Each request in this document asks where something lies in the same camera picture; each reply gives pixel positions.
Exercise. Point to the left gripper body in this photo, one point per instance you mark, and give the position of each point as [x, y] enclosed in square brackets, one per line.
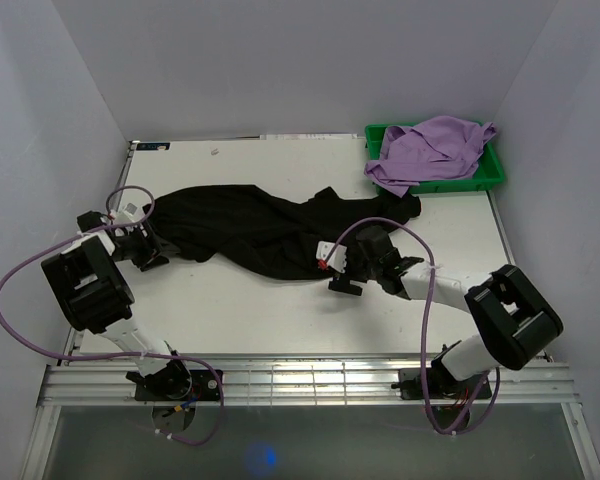
[135, 246]

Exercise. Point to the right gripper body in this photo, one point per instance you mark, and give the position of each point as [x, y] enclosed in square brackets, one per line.
[358, 268]

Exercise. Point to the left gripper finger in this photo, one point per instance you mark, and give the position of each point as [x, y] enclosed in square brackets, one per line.
[155, 262]
[162, 245]

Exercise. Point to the black trousers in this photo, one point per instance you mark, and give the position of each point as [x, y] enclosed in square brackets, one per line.
[267, 235]

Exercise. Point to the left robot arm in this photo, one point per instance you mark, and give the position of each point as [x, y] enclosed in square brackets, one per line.
[94, 296]

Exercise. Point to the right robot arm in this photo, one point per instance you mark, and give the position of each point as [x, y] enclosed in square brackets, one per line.
[514, 321]

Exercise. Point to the purple trousers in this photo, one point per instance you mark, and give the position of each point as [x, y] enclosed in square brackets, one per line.
[442, 149]

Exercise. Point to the blue label sticker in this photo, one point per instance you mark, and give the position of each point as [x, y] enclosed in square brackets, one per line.
[152, 146]

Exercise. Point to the papers behind table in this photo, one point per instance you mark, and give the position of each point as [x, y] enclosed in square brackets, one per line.
[309, 136]

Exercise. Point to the green plastic bin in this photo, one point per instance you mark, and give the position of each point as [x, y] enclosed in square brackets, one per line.
[488, 174]

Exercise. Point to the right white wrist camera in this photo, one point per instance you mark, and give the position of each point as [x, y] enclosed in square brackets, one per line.
[331, 256]

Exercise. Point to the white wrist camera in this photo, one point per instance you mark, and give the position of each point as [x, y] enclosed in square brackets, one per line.
[126, 217]
[331, 256]

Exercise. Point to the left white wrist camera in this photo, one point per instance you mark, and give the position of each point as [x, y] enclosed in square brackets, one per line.
[126, 217]

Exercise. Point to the aluminium frame rail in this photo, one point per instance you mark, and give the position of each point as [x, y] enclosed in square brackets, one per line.
[299, 381]

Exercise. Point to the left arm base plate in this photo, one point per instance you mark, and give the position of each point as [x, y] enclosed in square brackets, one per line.
[201, 385]

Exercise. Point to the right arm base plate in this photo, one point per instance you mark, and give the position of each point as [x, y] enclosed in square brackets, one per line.
[409, 384]

